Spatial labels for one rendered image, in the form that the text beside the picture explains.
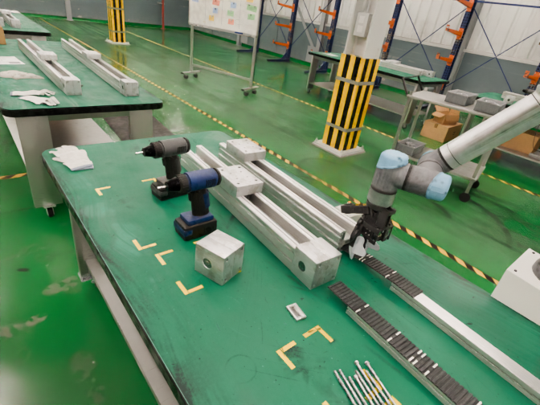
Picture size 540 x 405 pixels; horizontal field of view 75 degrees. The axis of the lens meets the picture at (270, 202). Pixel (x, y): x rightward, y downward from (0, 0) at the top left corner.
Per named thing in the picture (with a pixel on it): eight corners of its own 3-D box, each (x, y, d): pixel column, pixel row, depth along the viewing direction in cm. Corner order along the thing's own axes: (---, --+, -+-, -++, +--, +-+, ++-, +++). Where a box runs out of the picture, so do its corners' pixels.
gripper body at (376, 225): (372, 247, 103) (384, 213, 97) (351, 232, 109) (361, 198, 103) (388, 241, 108) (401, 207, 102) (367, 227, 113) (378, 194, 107)
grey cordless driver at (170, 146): (191, 194, 137) (193, 140, 126) (143, 206, 124) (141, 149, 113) (180, 186, 141) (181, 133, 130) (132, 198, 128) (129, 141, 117)
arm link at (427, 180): (454, 166, 97) (414, 155, 100) (452, 182, 88) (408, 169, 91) (443, 191, 101) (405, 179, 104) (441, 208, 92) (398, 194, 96)
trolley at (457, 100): (477, 188, 392) (521, 97, 343) (467, 203, 352) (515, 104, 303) (390, 157, 443) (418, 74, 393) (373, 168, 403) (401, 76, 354)
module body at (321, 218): (354, 245, 121) (361, 225, 117) (334, 253, 115) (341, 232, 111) (235, 157, 174) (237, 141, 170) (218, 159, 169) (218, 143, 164)
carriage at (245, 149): (264, 165, 156) (266, 150, 153) (243, 168, 150) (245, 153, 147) (245, 151, 167) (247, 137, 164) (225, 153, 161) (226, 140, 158)
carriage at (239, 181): (261, 198, 129) (263, 182, 126) (235, 204, 123) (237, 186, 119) (238, 180, 140) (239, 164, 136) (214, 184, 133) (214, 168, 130)
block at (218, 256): (246, 265, 104) (250, 239, 99) (221, 286, 95) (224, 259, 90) (220, 251, 108) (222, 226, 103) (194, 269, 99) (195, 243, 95)
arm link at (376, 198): (365, 185, 101) (382, 181, 106) (361, 198, 103) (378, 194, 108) (386, 197, 96) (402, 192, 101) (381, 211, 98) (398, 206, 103)
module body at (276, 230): (314, 261, 110) (320, 239, 106) (290, 271, 104) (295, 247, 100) (201, 161, 164) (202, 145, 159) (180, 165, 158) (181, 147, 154)
